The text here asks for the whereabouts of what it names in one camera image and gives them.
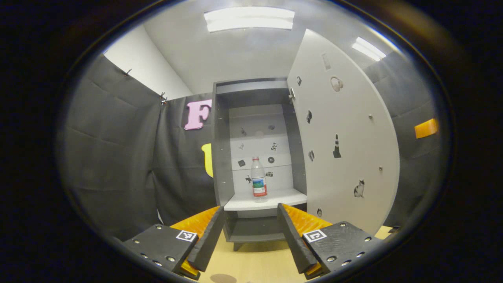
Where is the large ceiling light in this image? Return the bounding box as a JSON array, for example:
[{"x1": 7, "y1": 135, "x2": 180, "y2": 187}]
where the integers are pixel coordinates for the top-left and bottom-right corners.
[{"x1": 204, "y1": 7, "x2": 295, "y2": 33}]

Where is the white cabinet shelf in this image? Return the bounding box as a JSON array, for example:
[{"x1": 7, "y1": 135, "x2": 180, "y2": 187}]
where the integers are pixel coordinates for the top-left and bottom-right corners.
[{"x1": 223, "y1": 188, "x2": 308, "y2": 211}]

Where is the beige cabinet door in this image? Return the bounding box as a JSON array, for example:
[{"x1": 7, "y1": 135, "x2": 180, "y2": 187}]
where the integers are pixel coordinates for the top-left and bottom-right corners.
[{"x1": 286, "y1": 28, "x2": 400, "y2": 236}]

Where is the grey cabinet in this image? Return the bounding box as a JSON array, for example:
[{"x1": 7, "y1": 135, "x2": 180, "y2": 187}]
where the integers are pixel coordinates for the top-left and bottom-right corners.
[{"x1": 211, "y1": 77, "x2": 309, "y2": 252}]

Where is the clear plastic bottle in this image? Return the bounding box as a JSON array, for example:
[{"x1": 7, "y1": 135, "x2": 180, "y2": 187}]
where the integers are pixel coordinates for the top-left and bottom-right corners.
[{"x1": 250, "y1": 156, "x2": 268, "y2": 202}]

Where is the black backdrop cloth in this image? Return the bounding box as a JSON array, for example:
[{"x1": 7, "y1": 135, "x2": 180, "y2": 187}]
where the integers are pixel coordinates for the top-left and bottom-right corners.
[{"x1": 59, "y1": 51, "x2": 442, "y2": 242}]

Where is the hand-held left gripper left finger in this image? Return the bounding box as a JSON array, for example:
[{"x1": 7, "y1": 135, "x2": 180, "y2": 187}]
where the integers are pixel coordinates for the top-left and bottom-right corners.
[{"x1": 122, "y1": 205, "x2": 226, "y2": 280}]

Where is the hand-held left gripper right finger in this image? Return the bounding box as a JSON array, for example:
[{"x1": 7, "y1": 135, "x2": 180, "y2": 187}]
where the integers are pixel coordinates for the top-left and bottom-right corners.
[{"x1": 277, "y1": 202, "x2": 384, "y2": 280}]

